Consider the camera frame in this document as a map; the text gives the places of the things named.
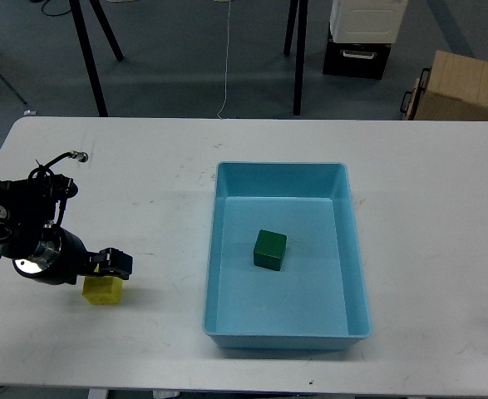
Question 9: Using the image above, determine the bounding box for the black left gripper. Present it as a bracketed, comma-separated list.
[12, 229, 133, 285]

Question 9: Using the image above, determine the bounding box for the yellow block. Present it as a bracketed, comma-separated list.
[81, 266, 123, 305]

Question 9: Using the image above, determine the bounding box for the green block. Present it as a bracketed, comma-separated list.
[253, 229, 288, 271]

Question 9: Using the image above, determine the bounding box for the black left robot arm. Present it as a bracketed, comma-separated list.
[0, 150, 133, 285]

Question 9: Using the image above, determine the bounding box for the cardboard box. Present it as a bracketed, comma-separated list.
[400, 51, 488, 121]

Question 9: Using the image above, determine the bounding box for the blue plastic bin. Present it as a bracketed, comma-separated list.
[203, 162, 372, 351]

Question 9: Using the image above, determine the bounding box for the black tripod leg inner left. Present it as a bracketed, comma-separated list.
[90, 0, 124, 62]

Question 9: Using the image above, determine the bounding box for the black tripod leg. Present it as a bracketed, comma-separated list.
[69, 0, 108, 117]
[285, 0, 308, 116]
[90, 0, 124, 62]
[283, 0, 298, 57]

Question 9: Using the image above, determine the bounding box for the black tripod leg inner right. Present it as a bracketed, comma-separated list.
[283, 0, 298, 57]

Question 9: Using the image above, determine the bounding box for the white cord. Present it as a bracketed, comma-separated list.
[217, 0, 233, 121]

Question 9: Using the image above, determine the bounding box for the black box with handle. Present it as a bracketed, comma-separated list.
[323, 33, 392, 80]

